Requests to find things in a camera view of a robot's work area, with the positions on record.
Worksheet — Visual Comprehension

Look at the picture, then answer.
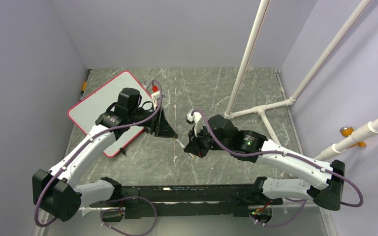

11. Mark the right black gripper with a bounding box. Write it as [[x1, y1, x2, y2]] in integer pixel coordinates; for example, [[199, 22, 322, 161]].
[[185, 123, 231, 158]]

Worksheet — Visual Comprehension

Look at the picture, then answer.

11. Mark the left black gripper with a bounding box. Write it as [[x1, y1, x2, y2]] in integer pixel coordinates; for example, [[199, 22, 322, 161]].
[[128, 106, 178, 139]]

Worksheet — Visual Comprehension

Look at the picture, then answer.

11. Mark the whiteboard with red frame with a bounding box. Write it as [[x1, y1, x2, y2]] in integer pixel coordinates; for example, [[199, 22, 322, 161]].
[[67, 70, 151, 158]]

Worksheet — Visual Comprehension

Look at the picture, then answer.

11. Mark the white whiteboard marker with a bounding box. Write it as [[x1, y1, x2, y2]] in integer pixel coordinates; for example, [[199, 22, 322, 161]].
[[175, 139, 195, 159]]

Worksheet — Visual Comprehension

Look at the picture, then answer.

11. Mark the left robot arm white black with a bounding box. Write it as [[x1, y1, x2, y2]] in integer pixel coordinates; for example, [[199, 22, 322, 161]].
[[32, 88, 178, 227]]

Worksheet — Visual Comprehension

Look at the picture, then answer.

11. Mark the silver wrench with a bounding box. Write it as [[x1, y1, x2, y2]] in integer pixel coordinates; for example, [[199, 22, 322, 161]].
[[142, 82, 151, 90]]

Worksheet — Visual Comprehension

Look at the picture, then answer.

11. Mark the orange black screwdriver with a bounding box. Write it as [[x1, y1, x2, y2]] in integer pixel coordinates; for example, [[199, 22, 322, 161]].
[[79, 69, 92, 101]]

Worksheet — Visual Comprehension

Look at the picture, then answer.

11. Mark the white PVC pipe right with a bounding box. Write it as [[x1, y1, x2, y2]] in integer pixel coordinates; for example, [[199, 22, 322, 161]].
[[314, 118, 378, 161]]

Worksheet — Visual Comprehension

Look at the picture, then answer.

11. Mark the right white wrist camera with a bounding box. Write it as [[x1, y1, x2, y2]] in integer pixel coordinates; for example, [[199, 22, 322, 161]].
[[186, 109, 206, 137]]

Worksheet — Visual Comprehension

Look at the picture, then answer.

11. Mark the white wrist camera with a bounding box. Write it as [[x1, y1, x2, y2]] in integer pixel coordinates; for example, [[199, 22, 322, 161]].
[[186, 109, 206, 137], [151, 85, 166, 109]]

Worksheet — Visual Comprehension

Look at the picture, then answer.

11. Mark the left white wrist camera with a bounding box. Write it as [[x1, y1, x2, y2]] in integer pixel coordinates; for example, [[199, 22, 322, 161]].
[[151, 85, 166, 109]]

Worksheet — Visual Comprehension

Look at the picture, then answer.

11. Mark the white PVC pipe frame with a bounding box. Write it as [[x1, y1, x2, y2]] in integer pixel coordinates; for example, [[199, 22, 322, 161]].
[[219, 0, 374, 140]]

